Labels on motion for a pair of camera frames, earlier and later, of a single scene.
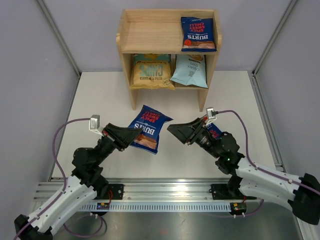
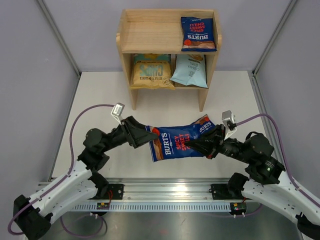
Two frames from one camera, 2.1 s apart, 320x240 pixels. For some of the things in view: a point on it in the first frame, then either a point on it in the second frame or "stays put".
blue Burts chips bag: x=198 y=34 stays put
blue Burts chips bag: x=151 y=123 -> x=170 y=142
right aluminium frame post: x=289 y=7 stays put
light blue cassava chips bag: x=190 y=70 stays put
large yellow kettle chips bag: x=152 y=71 stays put
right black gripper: x=188 y=132 -> x=210 y=144
